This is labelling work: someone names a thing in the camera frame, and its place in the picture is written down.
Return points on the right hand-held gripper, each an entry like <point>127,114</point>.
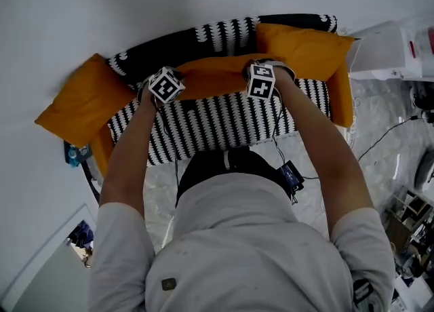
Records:
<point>261,81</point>

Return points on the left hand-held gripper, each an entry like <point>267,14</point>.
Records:
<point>166,85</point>

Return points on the orange cushion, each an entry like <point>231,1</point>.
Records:
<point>305,49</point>
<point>217,76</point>
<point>84,103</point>

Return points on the black white patterned sofa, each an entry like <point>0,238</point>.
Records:
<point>217,124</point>

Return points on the person's right forearm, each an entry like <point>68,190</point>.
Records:
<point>322,154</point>

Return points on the person's left forearm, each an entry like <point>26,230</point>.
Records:
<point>129,154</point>

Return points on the person's black trousers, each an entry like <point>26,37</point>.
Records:
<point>244,165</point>

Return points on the black controller box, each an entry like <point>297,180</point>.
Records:
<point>291,175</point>

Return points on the white water dispenser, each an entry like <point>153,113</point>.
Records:
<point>379,53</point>

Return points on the clear water bottle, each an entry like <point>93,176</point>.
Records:
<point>424,46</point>

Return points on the purple bag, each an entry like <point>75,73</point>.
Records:
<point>81,234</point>

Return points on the person's white shirt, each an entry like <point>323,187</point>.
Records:
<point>244,253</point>

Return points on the grey round chair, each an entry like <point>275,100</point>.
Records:
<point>425,168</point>

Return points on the small dark square badge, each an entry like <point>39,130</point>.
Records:
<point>169,283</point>

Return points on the wooden shelf unit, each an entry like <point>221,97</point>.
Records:
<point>410,222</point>

